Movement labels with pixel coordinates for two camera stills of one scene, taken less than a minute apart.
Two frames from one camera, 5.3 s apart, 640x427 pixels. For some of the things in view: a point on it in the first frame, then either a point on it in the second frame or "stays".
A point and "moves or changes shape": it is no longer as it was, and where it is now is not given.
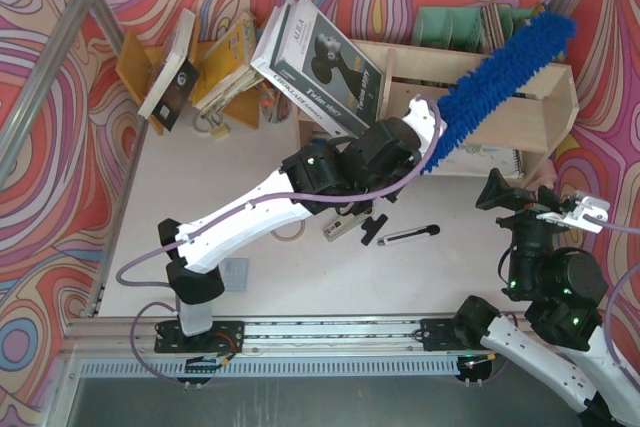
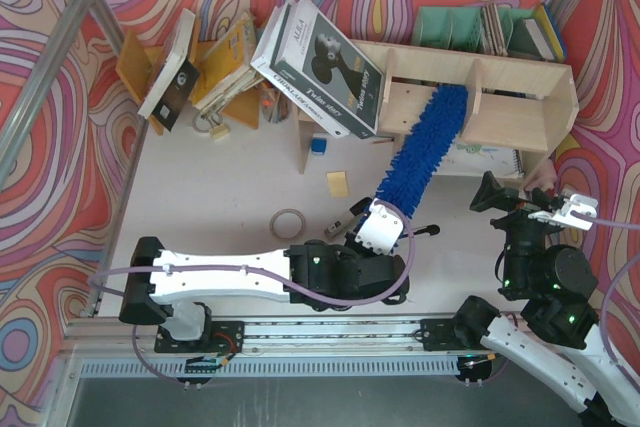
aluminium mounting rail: [269, 336] stays
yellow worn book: [228, 72] stays
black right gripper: [523, 202] stays
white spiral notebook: [481, 159] stays
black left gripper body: [392, 145] → [361, 214]
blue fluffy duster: [501, 72] moves or changes shape
